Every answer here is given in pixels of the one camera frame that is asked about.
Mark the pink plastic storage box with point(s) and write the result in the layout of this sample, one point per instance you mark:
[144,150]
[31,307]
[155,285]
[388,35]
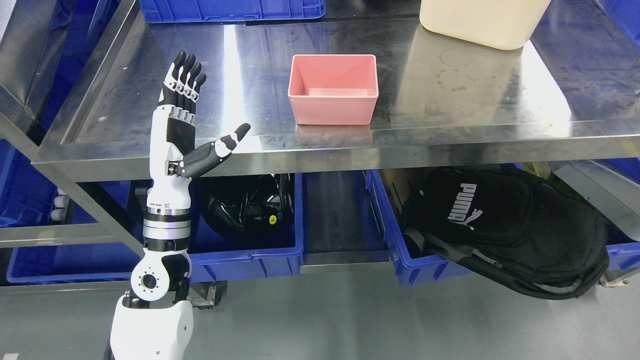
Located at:
[333,89]

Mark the black Puma backpack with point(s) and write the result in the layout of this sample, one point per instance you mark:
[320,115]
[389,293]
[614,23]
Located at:
[511,227]

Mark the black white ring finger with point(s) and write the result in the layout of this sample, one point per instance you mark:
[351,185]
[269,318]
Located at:
[178,64]

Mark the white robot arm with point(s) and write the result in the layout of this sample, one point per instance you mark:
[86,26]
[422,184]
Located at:
[154,319]

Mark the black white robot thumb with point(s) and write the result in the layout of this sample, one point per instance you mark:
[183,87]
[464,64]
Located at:
[193,162]

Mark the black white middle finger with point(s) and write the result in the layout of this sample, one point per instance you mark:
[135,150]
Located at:
[190,71]

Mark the blue bin lower left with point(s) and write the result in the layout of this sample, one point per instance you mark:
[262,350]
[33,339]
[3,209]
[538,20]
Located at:
[59,264]

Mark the blue bin under backpack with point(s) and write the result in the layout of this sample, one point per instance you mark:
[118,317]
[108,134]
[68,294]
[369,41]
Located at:
[390,188]

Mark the blue bin top left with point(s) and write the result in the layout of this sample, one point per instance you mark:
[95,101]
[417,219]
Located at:
[196,11]

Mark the blue bin with helmet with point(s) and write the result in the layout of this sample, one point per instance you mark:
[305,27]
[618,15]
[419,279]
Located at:
[250,250]

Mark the cream plastic container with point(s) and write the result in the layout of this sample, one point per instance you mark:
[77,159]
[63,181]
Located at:
[500,24]

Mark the stainless steel table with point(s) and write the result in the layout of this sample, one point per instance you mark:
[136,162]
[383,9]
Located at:
[571,93]

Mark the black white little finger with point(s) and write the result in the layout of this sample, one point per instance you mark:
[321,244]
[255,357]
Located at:
[171,96]

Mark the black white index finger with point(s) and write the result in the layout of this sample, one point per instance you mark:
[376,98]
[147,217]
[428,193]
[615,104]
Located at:
[194,95]

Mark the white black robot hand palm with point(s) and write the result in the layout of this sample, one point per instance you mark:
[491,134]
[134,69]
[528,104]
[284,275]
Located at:
[168,192]

